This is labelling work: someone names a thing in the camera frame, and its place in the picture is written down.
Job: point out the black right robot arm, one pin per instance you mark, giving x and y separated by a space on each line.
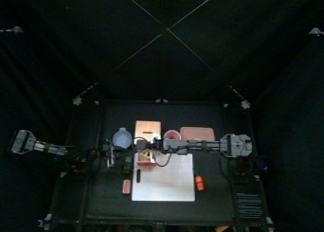
236 145

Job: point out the red plastic cup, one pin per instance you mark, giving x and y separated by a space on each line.
171 134

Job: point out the pink red toy block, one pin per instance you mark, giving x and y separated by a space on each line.
126 187

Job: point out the silver frame corner bracket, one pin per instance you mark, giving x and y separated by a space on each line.
245 104
76 100

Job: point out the wooden drawer box red front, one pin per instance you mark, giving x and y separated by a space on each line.
147 128

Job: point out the white plastic cutting board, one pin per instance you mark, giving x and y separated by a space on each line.
169 182

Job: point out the green striped toy block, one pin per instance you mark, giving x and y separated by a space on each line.
127 165

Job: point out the white text label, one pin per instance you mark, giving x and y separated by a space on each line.
249 206

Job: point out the silver frame clamp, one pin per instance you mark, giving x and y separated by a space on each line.
315 31
16 29

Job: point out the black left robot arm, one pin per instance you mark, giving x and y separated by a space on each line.
26 141

